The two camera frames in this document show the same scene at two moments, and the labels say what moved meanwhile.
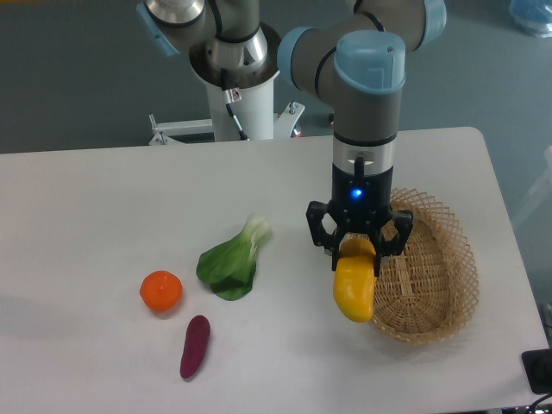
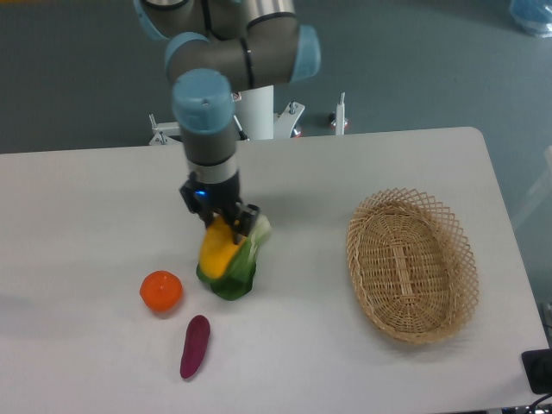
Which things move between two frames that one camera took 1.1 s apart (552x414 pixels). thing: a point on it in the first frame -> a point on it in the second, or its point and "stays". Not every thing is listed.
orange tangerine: (161, 290) stays
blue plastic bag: (534, 16) stays
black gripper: (360, 203) -> (209, 199)
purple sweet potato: (196, 341) stays
